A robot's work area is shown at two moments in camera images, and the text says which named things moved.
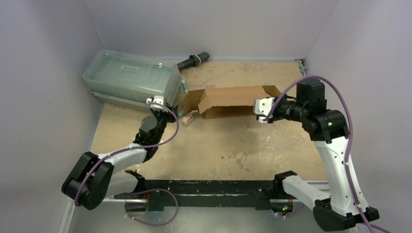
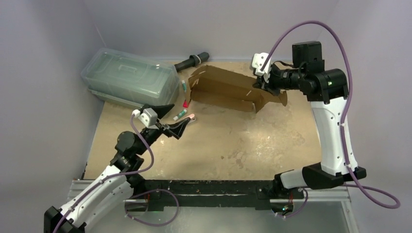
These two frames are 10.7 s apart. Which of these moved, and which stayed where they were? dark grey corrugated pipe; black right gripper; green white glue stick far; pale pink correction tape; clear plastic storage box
Moved: black right gripper
Stayed: pale pink correction tape; dark grey corrugated pipe; green white glue stick far; clear plastic storage box
